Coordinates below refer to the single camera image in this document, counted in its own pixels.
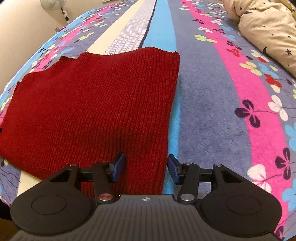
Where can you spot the cream star-print duvet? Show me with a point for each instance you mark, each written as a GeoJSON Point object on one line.
{"type": "Point", "coordinates": [269, 25]}

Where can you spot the white standing fan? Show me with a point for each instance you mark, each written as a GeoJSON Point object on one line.
{"type": "Point", "coordinates": [52, 5]}

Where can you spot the red knitted sweater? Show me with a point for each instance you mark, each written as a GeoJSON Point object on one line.
{"type": "Point", "coordinates": [89, 109]}

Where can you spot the colourful floral fleece blanket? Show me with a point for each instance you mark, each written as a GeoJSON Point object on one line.
{"type": "Point", "coordinates": [233, 106]}

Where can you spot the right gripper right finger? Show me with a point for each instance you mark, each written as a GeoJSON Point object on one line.
{"type": "Point", "coordinates": [190, 175]}

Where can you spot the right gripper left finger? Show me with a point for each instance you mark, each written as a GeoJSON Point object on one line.
{"type": "Point", "coordinates": [100, 174]}

